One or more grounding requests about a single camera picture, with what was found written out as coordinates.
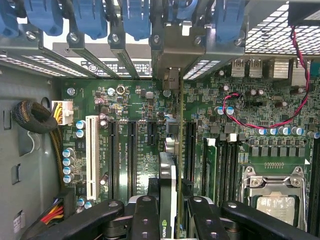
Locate CPU with paste residue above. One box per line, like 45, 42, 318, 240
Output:
256, 196, 296, 227

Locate metal expansion slot cover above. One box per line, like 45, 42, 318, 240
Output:
67, 31, 121, 79
108, 33, 141, 79
23, 29, 97, 78

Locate red yellow power wires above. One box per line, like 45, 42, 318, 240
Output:
38, 189, 76, 227

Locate long black expansion slot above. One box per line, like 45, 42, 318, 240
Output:
126, 120, 139, 201
184, 121, 198, 198
107, 119, 119, 201

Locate blue card retention clip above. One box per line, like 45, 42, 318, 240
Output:
166, 0, 199, 24
0, 0, 20, 38
72, 0, 109, 41
120, 0, 153, 42
215, 0, 247, 45
23, 0, 64, 37

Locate black RAM slot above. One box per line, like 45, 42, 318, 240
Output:
216, 134, 228, 201
226, 133, 241, 201
308, 139, 320, 236

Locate red black twisted wire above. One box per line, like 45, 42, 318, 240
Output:
221, 24, 311, 130

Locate metal CPU socket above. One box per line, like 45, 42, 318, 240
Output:
238, 165, 310, 235

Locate white expansion slot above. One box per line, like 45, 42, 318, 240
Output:
85, 114, 100, 201

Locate white power connector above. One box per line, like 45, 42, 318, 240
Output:
51, 99, 75, 126

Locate green motherboard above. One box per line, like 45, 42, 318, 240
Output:
58, 59, 320, 240

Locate green RAM stick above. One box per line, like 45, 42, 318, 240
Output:
202, 137, 218, 201

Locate short black expansion slot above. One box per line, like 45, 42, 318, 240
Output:
146, 120, 158, 148

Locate black open PC case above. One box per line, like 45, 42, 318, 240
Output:
0, 0, 320, 83

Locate black yellow sleeved cable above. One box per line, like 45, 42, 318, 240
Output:
11, 99, 65, 193

